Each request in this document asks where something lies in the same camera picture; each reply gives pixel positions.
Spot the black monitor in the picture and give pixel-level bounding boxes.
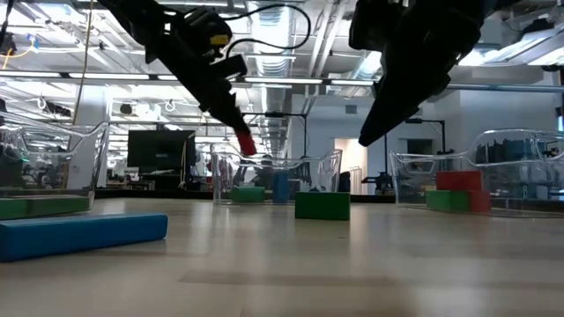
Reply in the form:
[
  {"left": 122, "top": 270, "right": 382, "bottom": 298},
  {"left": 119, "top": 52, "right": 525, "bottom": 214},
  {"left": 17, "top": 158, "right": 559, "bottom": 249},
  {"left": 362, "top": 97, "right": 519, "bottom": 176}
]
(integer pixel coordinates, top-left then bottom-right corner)
[{"left": 127, "top": 129, "right": 197, "bottom": 175}]

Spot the lit doorway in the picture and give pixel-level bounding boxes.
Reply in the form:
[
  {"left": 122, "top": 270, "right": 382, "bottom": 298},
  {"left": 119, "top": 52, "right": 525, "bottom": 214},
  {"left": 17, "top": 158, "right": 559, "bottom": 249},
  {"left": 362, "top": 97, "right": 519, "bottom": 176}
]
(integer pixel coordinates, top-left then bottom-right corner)
[{"left": 333, "top": 137, "right": 369, "bottom": 194}]

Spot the black aluminium table frame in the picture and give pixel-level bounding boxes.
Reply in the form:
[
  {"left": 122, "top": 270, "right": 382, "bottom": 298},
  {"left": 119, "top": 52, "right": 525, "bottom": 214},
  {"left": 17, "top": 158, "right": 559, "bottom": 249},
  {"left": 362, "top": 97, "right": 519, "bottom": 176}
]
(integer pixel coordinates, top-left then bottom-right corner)
[{"left": 0, "top": 188, "right": 564, "bottom": 204}]

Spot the ceiling light strip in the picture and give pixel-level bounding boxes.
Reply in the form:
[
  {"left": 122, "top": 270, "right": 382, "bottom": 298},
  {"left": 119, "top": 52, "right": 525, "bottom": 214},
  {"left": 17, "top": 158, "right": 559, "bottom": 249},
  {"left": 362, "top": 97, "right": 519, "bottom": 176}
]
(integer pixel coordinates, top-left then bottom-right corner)
[{"left": 0, "top": 70, "right": 564, "bottom": 93}]

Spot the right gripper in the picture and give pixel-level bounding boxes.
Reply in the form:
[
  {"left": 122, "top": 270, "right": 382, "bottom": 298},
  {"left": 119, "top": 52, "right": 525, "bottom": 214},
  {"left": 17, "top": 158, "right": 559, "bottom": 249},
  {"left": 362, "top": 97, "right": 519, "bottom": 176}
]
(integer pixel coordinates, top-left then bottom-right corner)
[{"left": 352, "top": 0, "right": 484, "bottom": 148}]

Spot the blue cylinder block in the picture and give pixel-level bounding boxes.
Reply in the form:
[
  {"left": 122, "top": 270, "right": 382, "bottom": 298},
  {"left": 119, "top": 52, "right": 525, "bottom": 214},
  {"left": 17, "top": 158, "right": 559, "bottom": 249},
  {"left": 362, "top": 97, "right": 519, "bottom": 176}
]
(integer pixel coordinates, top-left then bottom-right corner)
[{"left": 271, "top": 171, "right": 291, "bottom": 205}]

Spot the blue long block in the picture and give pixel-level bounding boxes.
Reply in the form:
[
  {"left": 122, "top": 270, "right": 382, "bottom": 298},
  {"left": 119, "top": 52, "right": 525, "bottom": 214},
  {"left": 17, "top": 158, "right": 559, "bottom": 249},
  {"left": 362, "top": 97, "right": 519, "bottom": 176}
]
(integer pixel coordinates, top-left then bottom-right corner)
[{"left": 0, "top": 213, "right": 169, "bottom": 263}]

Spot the green rectangular block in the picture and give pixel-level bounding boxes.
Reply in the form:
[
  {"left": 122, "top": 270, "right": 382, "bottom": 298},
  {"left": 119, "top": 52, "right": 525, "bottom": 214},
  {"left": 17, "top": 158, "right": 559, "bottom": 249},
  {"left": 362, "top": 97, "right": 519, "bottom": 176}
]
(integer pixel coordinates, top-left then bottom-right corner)
[{"left": 294, "top": 190, "right": 352, "bottom": 222}]

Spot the red arch block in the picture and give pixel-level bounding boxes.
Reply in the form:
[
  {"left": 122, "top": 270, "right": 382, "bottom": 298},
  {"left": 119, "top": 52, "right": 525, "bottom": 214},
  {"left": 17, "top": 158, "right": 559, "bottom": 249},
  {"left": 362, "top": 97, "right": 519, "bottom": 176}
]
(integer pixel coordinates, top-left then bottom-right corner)
[{"left": 467, "top": 189, "right": 493, "bottom": 214}]

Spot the clear plastic bin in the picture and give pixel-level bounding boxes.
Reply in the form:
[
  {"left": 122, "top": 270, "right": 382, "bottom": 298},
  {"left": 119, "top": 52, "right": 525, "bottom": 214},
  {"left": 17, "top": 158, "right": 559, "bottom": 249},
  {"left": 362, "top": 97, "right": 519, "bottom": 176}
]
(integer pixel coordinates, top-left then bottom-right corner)
[
  {"left": 210, "top": 143, "right": 344, "bottom": 207},
  {"left": 0, "top": 112, "right": 111, "bottom": 221},
  {"left": 389, "top": 129, "right": 564, "bottom": 219}
]

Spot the green long block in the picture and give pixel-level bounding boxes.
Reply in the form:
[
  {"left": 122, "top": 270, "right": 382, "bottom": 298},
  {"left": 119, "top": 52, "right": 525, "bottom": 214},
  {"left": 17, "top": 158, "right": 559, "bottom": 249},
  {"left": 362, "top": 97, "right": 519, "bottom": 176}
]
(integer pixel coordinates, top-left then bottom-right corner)
[{"left": 0, "top": 195, "right": 93, "bottom": 221}]

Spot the green arch block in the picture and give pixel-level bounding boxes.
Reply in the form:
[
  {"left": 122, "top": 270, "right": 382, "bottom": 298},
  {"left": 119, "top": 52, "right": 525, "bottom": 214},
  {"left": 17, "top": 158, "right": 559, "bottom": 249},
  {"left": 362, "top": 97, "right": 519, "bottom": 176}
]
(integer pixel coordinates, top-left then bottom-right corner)
[{"left": 425, "top": 189, "right": 471, "bottom": 213}]

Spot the yellow hanging cord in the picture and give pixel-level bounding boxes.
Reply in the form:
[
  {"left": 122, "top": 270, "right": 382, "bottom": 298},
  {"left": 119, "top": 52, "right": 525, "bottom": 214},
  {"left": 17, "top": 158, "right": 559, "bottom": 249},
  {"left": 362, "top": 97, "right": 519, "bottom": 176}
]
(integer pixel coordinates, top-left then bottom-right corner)
[{"left": 71, "top": 0, "right": 96, "bottom": 125}]

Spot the black gantry frame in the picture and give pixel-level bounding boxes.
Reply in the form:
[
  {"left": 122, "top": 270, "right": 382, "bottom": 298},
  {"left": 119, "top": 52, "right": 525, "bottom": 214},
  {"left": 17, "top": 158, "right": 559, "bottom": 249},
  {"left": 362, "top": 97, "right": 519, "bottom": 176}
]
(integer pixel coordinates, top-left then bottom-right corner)
[
  {"left": 404, "top": 117, "right": 446, "bottom": 155},
  {"left": 241, "top": 112, "right": 308, "bottom": 162}
]

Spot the red rectangular block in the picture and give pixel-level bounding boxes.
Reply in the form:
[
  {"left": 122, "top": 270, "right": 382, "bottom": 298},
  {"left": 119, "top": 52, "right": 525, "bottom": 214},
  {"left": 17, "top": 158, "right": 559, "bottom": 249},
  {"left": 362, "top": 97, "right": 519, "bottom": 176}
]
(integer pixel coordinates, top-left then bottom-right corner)
[{"left": 435, "top": 170, "right": 484, "bottom": 193}]

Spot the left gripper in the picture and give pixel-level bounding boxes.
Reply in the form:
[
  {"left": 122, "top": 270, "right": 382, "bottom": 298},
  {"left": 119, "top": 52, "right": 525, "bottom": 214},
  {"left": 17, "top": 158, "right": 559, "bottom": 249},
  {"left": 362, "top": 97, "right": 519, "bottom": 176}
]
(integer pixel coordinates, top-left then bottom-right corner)
[{"left": 145, "top": 8, "right": 252, "bottom": 133}]

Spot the green cylinder block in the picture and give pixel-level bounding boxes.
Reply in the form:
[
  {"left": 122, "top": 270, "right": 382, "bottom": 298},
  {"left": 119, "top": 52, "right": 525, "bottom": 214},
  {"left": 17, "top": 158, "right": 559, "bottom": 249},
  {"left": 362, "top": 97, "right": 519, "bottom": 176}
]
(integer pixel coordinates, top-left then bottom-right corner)
[{"left": 229, "top": 185, "right": 267, "bottom": 204}]

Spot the silver ventilation duct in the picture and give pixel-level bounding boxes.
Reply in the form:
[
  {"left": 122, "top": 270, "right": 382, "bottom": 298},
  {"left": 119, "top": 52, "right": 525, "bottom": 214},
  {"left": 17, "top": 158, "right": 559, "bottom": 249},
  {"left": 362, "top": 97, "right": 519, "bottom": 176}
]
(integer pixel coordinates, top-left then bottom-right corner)
[{"left": 246, "top": 0, "right": 294, "bottom": 146}]

